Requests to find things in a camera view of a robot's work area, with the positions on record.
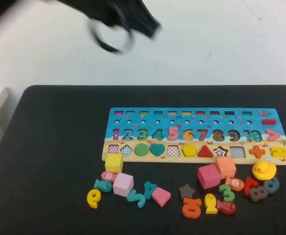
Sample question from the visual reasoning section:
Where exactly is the red wooden triangle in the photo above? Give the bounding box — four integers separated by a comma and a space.
197, 144, 214, 158

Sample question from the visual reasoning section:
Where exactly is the orange fish with ten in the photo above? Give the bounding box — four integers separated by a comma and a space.
225, 176, 245, 192

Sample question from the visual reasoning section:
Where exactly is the brown wooden number eight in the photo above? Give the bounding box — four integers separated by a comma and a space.
248, 185, 268, 204

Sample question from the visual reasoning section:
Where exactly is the orange wooden number ten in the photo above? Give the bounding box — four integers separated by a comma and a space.
182, 197, 202, 219

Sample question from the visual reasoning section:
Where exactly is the light pink wooden cube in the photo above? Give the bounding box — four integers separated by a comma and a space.
112, 172, 134, 198

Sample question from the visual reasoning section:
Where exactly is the salmon wooden cube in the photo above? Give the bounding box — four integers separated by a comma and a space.
215, 156, 237, 180

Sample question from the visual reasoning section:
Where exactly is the red wooden number seven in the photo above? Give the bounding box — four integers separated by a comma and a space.
243, 176, 259, 197

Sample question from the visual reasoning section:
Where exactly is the yellow wooden fish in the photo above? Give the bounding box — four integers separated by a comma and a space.
204, 193, 218, 215

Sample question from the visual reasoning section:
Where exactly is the red wooden fish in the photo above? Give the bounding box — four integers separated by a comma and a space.
216, 199, 237, 215

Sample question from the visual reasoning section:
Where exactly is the brown wooden star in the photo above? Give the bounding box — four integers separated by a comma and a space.
178, 184, 196, 200

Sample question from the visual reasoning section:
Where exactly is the black looped cable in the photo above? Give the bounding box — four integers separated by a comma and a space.
87, 14, 135, 54

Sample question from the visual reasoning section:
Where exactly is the pink fish with five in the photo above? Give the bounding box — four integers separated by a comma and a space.
101, 171, 118, 183

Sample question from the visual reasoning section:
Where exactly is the teal wooden heart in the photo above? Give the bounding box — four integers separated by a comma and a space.
149, 143, 166, 157

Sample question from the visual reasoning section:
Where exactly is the yellow wooden number nine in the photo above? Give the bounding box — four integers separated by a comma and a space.
86, 189, 102, 210

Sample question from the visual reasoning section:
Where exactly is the yellow equals sign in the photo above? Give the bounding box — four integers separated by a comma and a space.
270, 147, 286, 158

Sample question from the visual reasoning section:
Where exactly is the pink wooden trapezoid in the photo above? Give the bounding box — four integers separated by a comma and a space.
152, 187, 172, 207

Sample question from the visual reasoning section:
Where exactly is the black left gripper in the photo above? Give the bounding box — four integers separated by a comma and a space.
57, 0, 163, 40

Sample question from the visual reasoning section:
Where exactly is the pink wooden number five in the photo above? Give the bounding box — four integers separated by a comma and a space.
168, 127, 180, 142

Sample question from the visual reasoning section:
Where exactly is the blue wooden number nine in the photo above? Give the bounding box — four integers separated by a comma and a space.
264, 176, 280, 195

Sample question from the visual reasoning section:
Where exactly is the magenta wooden cube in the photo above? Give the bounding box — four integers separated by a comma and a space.
197, 164, 221, 190

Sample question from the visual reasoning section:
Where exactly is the green wooden circle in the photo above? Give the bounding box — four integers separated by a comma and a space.
134, 143, 150, 157

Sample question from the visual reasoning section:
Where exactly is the teal wooden number five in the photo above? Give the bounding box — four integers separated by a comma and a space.
127, 188, 147, 209

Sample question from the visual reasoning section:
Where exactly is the yellow wooden pentagon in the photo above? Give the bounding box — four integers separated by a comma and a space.
182, 143, 198, 158

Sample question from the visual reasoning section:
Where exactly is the teal wooden fish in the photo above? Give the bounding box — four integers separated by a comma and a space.
93, 179, 113, 193

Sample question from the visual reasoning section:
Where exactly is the teal wooden number four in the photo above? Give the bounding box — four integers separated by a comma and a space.
143, 181, 156, 200

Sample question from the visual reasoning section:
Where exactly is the green wooden number three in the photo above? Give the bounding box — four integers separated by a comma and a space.
218, 184, 236, 203

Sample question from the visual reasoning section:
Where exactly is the yellow rubber duck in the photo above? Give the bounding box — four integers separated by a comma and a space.
252, 160, 277, 181

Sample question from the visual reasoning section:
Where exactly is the blue wooden puzzle board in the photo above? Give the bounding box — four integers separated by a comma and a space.
101, 107, 286, 165

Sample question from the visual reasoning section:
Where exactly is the yellow wooden cube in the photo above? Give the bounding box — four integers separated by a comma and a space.
104, 153, 123, 175

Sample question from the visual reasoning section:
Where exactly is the orange plus sign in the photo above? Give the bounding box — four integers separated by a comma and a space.
249, 145, 266, 159

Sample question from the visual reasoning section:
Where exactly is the pink greater-than sign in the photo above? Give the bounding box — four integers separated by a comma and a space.
266, 129, 281, 142

